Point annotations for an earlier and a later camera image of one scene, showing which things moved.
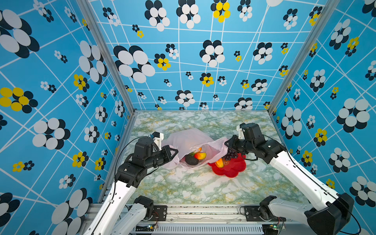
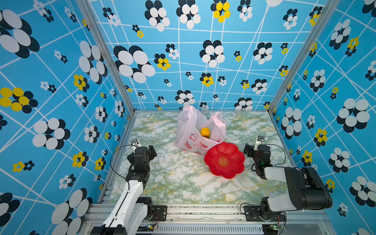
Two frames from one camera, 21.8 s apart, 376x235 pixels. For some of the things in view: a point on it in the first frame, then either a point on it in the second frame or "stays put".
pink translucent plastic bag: (186, 141) to (196, 134)
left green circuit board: (145, 227) stays put
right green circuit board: (270, 228) stays put
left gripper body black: (162, 155) to (151, 153)
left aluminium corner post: (91, 17) stays put
